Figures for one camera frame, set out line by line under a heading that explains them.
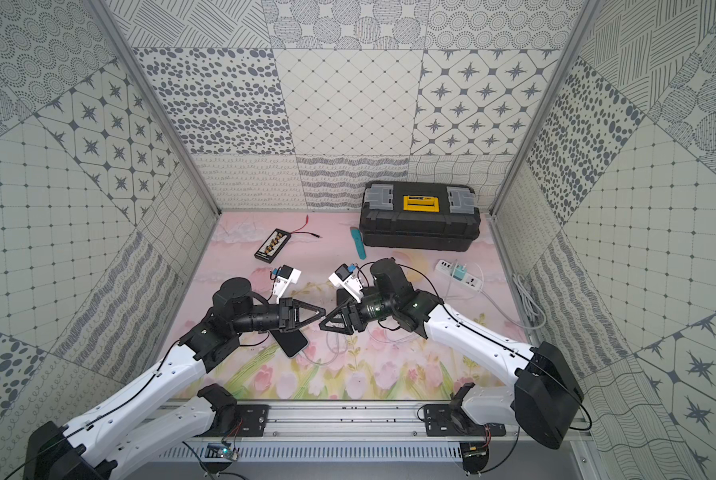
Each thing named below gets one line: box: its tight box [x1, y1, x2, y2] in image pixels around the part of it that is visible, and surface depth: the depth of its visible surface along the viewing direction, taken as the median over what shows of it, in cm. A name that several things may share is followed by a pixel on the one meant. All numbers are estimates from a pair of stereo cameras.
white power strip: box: [435, 259, 482, 291], surface depth 100 cm
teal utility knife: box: [350, 226, 367, 260], surface depth 113 cm
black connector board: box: [254, 228, 292, 264], surface depth 109 cm
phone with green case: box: [269, 329, 309, 358], surface depth 87 cm
